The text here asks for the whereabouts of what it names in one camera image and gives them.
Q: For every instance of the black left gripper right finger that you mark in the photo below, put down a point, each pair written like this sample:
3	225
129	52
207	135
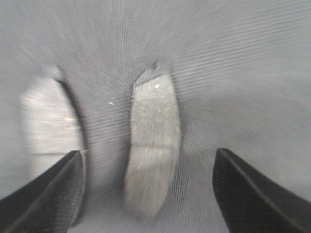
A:
252	203

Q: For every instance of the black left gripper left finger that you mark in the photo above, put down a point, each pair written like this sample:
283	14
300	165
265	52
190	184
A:
48	204

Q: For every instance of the grey brake pad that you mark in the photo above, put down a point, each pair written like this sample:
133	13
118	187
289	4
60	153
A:
155	130
50	121

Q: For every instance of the black conveyor belt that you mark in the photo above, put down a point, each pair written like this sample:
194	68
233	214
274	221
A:
242	71

